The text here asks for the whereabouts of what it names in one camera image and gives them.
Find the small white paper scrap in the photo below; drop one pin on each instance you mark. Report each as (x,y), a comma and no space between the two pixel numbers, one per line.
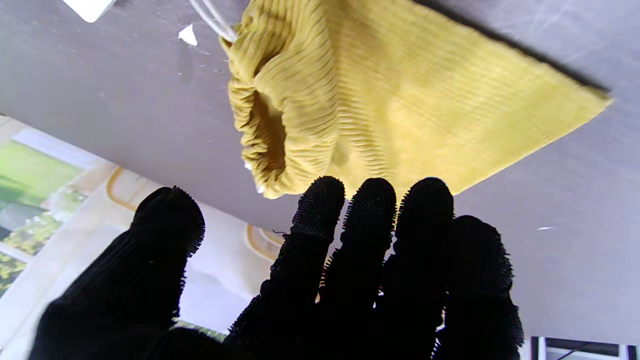
(188,36)

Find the printed sunroom backdrop banner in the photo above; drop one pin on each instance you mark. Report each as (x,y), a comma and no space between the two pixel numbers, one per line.
(60,200)

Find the white charger head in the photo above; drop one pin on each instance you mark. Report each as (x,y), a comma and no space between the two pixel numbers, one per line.
(90,7)

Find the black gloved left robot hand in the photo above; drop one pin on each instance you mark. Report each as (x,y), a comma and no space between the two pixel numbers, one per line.
(350,290)

